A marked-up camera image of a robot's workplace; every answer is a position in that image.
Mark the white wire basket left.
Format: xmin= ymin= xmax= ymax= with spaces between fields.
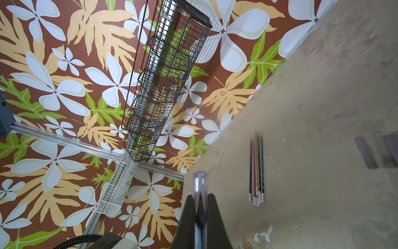
xmin=85 ymin=152 xmax=138 ymax=216

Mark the red pencil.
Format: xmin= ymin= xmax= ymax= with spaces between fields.
xmin=252 ymin=136 xmax=257 ymax=206

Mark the aluminium frame post back left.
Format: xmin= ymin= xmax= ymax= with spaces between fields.
xmin=10 ymin=122 xmax=184 ymax=182

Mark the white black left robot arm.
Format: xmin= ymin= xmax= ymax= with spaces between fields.
xmin=0 ymin=91 xmax=15 ymax=138

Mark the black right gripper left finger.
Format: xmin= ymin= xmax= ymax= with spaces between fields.
xmin=170 ymin=195 xmax=195 ymax=249

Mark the black wire basket back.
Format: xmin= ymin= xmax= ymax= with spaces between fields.
xmin=124 ymin=1 xmax=212 ymax=162

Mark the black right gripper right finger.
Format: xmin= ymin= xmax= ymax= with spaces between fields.
xmin=207 ymin=194 xmax=232 ymax=249

